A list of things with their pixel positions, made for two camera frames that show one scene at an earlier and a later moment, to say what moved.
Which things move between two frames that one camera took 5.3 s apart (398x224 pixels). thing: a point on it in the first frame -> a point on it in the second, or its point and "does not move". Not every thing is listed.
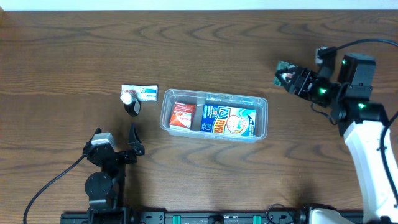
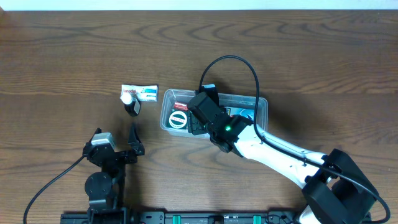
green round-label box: [282, 65] -> [178, 119]
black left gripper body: [117, 155] does not move
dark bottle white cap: [132, 106] does not move
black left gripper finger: [135, 140] does not move
